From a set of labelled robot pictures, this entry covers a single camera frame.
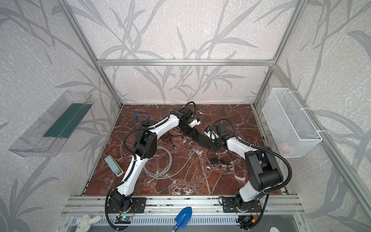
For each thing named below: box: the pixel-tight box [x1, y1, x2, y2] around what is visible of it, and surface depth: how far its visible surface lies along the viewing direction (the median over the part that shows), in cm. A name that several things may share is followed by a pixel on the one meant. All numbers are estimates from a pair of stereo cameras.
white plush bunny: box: [72, 214, 102, 232], surface depth 68 cm
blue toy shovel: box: [172, 206, 193, 232], surface depth 72 cm
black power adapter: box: [209, 158, 231, 166], surface depth 90 cm
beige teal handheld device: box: [104, 154, 125, 178], surface depth 86 cm
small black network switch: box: [193, 131, 214, 149], surface depth 98 cm
